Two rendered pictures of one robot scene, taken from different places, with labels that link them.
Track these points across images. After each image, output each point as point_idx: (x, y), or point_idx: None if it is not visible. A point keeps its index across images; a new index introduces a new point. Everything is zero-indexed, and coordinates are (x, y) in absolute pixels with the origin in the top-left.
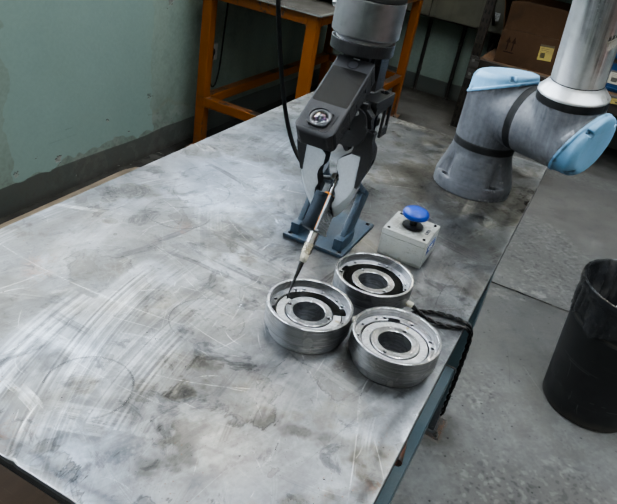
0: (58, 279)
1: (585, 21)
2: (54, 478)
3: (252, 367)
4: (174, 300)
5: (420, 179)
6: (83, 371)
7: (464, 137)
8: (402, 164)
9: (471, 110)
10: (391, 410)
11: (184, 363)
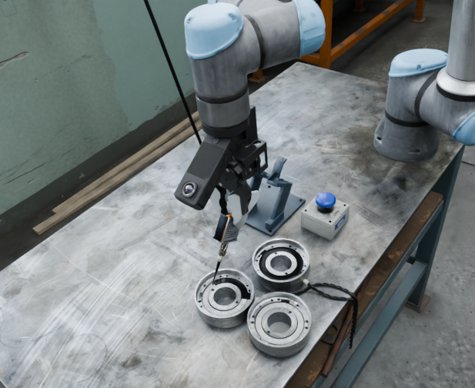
0: (80, 272)
1: (462, 26)
2: None
3: (182, 340)
4: (145, 284)
5: (361, 144)
6: (79, 346)
7: (389, 112)
8: (350, 129)
9: (391, 91)
10: (268, 377)
11: (139, 338)
